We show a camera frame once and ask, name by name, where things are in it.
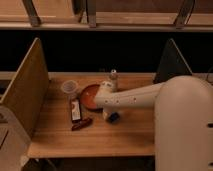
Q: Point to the left wooden divider board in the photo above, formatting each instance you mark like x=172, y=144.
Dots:
x=24, y=95

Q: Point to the wooden shelf with brackets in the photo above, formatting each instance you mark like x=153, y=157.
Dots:
x=108, y=15

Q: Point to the right dark divider board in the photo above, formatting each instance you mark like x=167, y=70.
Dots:
x=172, y=63

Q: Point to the clear plastic cup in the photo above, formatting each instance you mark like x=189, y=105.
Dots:
x=70, y=88

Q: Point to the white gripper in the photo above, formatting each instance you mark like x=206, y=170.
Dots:
x=110, y=116

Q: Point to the small clear bottle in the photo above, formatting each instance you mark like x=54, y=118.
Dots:
x=114, y=79

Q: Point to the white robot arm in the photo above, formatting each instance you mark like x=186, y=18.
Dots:
x=183, y=117

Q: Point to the dark snack bar packet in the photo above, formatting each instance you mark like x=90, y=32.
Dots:
x=75, y=111

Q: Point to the red chili pepper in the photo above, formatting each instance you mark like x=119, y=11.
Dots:
x=84, y=123

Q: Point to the red round plate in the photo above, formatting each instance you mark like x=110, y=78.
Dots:
x=87, y=96

